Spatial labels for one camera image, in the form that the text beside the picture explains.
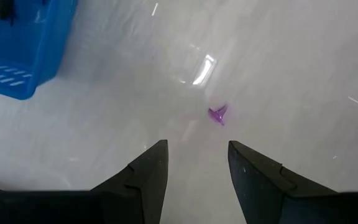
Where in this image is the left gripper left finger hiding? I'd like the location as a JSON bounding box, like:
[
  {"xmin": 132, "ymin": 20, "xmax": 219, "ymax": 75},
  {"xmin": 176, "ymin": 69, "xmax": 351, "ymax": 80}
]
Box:
[{"xmin": 0, "ymin": 139, "xmax": 169, "ymax": 224}]

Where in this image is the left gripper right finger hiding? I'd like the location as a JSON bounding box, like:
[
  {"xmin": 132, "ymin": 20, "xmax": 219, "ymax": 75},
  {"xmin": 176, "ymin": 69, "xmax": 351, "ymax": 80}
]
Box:
[{"xmin": 228, "ymin": 141, "xmax": 358, "ymax": 224}]

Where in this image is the purple witch hat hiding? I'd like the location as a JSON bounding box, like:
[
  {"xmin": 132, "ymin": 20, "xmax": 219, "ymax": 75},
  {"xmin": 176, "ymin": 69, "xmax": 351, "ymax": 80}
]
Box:
[{"xmin": 208, "ymin": 104, "xmax": 229, "ymax": 126}]

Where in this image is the black plastic spider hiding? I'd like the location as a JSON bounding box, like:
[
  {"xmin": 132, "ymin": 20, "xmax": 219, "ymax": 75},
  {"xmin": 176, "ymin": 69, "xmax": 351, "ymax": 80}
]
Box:
[{"xmin": 0, "ymin": 0, "xmax": 17, "ymax": 26}]

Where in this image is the blue plastic basket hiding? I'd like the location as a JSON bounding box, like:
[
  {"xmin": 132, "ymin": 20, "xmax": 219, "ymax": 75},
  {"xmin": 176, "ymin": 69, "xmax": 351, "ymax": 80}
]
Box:
[{"xmin": 0, "ymin": 0, "xmax": 79, "ymax": 100}]

